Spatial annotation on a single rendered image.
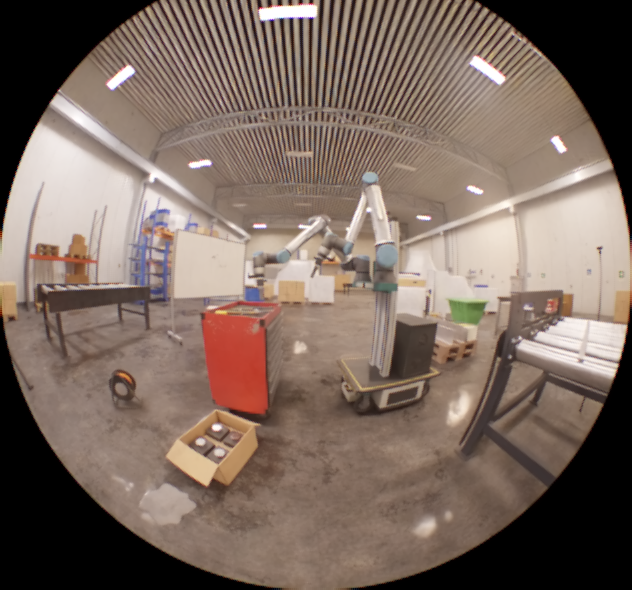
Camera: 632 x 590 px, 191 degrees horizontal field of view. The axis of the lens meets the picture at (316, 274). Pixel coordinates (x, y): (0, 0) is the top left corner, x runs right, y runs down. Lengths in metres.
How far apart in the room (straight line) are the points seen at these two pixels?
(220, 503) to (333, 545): 0.61
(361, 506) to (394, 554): 0.39
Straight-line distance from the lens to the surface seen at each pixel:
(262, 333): 1.25
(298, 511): 1.28
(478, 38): 8.52
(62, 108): 8.90
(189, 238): 3.70
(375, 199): 1.42
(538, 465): 1.41
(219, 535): 1.28
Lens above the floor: 1.21
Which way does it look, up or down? 1 degrees up
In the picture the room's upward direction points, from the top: 2 degrees clockwise
